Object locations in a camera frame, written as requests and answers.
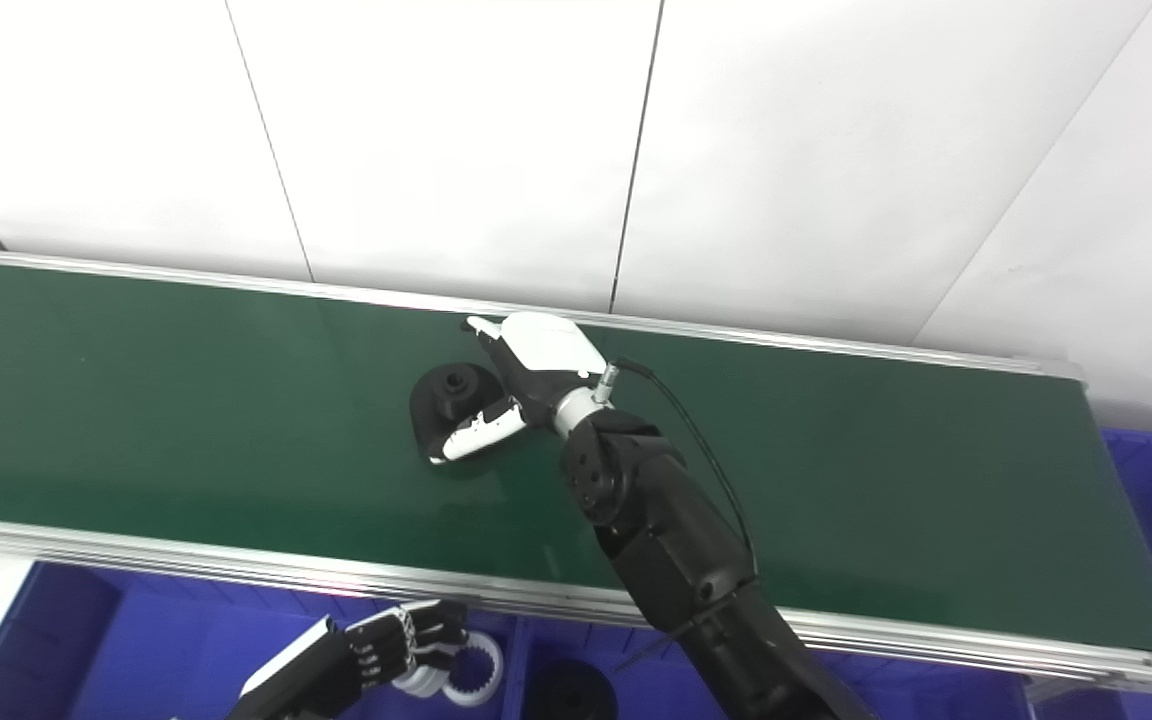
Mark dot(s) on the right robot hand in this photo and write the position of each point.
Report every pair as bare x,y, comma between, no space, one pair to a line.
546,345

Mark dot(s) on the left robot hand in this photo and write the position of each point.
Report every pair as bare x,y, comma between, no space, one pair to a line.
326,670

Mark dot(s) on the black flanged hub part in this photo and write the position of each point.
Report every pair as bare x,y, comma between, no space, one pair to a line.
571,695
441,400

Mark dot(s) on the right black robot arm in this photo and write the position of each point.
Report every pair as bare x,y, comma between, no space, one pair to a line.
666,540

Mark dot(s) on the green conveyor belt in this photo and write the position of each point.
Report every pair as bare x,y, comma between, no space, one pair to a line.
186,420

